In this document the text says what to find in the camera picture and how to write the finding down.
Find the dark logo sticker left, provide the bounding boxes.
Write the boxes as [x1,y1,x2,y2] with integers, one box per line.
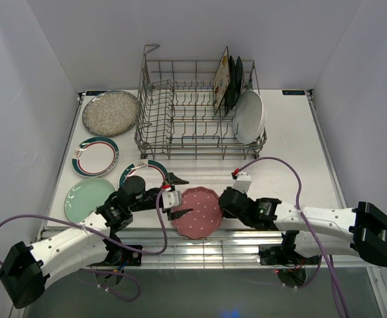
[85,91,108,96]

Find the black floral square plate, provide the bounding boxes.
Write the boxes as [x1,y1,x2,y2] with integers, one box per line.
[225,56,236,115]

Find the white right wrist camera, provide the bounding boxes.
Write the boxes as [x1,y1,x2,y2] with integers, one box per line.
[232,169,252,194]

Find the dark logo sticker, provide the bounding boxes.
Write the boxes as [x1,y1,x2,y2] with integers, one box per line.
[85,91,108,96]
[282,89,306,96]

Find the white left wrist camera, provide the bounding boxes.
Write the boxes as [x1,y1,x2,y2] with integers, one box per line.
[160,186,183,209]

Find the cream floral square plate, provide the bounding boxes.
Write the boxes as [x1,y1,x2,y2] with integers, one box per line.
[213,46,230,114]

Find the speckled brown round plate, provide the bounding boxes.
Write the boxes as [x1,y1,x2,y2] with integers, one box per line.
[82,91,140,137]

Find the pink dotted scalloped plate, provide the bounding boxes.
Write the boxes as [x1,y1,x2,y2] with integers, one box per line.
[171,187,223,239]

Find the dark logo sticker right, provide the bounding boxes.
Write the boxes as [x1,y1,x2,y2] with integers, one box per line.
[282,89,306,96]

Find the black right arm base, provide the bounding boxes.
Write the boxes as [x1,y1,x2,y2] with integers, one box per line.
[258,231,320,267]

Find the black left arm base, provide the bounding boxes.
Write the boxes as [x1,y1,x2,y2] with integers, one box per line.
[105,247,142,267]

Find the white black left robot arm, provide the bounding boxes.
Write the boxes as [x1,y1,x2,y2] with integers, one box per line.
[0,172,186,309]

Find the white plate green red rim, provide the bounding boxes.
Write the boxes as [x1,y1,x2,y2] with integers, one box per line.
[72,136,119,178]

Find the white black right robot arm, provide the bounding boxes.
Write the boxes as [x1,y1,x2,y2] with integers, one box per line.
[219,187,387,268]

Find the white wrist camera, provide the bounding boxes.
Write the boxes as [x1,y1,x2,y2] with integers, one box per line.
[160,186,183,209]
[232,169,252,194]

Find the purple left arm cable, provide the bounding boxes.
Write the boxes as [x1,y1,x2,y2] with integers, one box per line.
[0,185,170,303]

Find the mint green flower plate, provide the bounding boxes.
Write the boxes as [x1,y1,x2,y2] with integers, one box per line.
[64,178,115,223]

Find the white plate steam logo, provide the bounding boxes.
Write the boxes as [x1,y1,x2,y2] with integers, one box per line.
[118,159,168,187]

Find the grey wire dish rack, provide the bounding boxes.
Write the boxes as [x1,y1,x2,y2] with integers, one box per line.
[135,44,267,160]

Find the white oval plate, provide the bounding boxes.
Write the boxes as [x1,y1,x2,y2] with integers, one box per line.
[232,90,266,144]

